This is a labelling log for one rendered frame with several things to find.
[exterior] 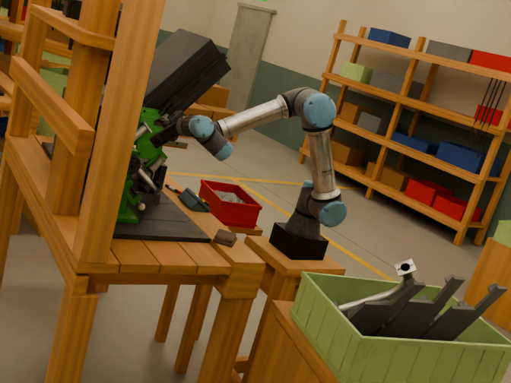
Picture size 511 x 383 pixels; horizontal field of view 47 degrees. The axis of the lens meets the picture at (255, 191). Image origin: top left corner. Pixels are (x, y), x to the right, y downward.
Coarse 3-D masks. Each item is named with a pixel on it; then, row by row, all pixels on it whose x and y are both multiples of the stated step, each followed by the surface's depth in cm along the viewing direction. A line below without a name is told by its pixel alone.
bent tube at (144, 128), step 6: (144, 126) 240; (138, 132) 239; (144, 132) 241; (150, 132) 242; (138, 174) 241; (144, 174) 242; (144, 180) 243; (150, 180) 244; (150, 186) 244; (156, 186) 246
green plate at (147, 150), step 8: (144, 112) 243; (152, 112) 245; (144, 120) 244; (152, 120) 245; (152, 128) 246; (160, 128) 248; (144, 136) 244; (136, 144) 243; (144, 144) 245; (152, 144) 246; (144, 152) 245; (152, 152) 247
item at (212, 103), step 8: (216, 88) 908; (224, 88) 921; (208, 96) 904; (216, 96) 914; (224, 96) 924; (192, 104) 875; (200, 104) 897; (208, 104) 910; (216, 104) 920; (224, 104) 931; (184, 112) 832; (192, 112) 843; (200, 112) 854; (208, 112) 865; (216, 112) 875; (224, 112) 886; (232, 112) 905; (216, 120) 880
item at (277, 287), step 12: (264, 276) 247; (276, 276) 237; (264, 288) 246; (276, 288) 237; (288, 288) 236; (288, 300) 239; (264, 312) 242; (264, 324) 241; (252, 348) 247; (240, 360) 274; (252, 360) 246; (240, 372) 277
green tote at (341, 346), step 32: (320, 288) 206; (352, 288) 211; (384, 288) 216; (320, 320) 187; (480, 320) 205; (320, 352) 184; (352, 352) 169; (384, 352) 171; (416, 352) 176; (448, 352) 180; (480, 352) 185
